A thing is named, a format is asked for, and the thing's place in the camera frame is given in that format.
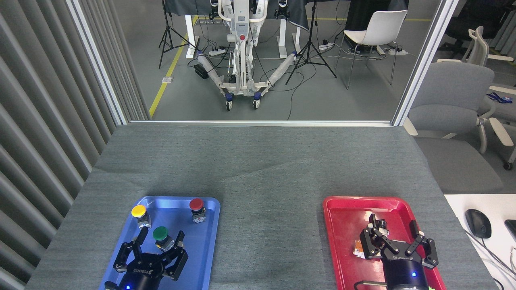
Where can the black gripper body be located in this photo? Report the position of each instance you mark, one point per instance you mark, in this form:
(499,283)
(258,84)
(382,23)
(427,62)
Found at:
(403,274)
(141,278)

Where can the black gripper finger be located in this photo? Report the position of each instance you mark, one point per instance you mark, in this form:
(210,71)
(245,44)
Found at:
(367,245)
(429,255)
(179,237)
(142,235)

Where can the green push button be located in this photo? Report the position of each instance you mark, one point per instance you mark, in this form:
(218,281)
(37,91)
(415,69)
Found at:
(160,233)

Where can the yellow push button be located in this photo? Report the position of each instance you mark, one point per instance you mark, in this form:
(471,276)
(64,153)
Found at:
(138,210)

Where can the red push button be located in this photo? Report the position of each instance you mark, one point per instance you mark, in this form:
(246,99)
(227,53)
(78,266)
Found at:
(196,204)

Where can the blue plastic tray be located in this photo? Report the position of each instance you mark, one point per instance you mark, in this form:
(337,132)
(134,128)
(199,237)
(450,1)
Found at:
(197,257)

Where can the red plastic tray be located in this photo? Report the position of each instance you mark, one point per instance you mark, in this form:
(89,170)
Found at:
(346,225)

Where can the black computer mouse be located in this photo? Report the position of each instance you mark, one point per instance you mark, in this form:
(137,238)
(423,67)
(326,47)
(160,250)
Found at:
(478,223)

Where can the white desk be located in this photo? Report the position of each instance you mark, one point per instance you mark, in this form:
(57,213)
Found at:
(463,203)

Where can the flat black device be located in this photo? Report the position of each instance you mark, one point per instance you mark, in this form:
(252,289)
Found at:
(512,228)

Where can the grey office chair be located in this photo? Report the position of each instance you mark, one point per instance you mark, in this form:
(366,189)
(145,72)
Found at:
(451,92)

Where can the black power adapter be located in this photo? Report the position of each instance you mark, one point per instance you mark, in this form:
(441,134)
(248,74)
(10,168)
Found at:
(201,71)

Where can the white power strip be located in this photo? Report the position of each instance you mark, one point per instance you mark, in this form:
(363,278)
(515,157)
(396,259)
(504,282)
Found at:
(325,46)
(217,51)
(395,51)

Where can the white desk leg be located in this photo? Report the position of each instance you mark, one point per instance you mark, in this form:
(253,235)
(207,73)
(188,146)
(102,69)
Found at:
(190,36)
(283,38)

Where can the black tripod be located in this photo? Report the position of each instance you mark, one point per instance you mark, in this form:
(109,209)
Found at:
(166,28)
(309,46)

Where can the white plastic chair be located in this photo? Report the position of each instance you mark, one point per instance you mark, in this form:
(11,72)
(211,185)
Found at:
(383,26)

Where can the white wheeled stand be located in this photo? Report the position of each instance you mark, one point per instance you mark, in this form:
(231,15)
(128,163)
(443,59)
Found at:
(241,24)

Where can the black office chair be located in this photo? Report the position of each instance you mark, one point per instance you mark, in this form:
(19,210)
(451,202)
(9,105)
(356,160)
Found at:
(467,20)

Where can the black table cloth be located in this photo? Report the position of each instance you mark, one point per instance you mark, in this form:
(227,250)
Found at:
(298,12)

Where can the orange white switch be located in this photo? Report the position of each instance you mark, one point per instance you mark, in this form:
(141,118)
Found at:
(358,249)

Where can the black white switch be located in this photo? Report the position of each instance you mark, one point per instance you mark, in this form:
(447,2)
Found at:
(383,224)

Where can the silver table edge rail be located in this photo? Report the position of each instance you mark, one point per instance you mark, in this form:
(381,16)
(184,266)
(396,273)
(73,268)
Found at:
(262,123)

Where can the silver post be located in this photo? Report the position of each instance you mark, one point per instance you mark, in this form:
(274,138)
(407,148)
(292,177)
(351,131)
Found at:
(96,60)
(425,60)

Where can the white frame office chair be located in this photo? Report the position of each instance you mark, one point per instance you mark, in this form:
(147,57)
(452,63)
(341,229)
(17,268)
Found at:
(479,48)

